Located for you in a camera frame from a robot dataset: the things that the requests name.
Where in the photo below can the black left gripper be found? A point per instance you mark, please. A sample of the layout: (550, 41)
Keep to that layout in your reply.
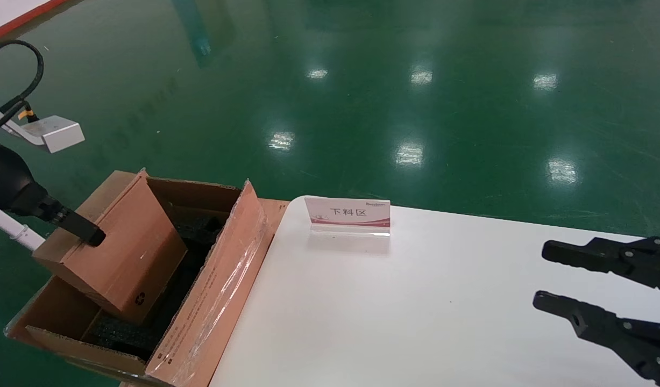
(7, 183)

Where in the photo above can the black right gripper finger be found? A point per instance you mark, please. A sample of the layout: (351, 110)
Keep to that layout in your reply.
(631, 338)
(625, 258)

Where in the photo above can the small brown cardboard box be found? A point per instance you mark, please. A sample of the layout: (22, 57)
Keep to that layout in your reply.
(125, 252)

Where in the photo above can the large open cardboard box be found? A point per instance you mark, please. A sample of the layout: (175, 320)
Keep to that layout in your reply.
(222, 279)

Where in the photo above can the white pipe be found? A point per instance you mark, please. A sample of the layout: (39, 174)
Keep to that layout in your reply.
(12, 230)

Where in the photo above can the black foam insert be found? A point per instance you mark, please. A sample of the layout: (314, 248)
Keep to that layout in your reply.
(120, 338)

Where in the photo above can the acrylic sign stand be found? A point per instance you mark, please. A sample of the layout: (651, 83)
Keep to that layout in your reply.
(346, 212)

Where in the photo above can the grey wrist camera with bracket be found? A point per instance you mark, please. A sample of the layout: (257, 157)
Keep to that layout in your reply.
(58, 133)

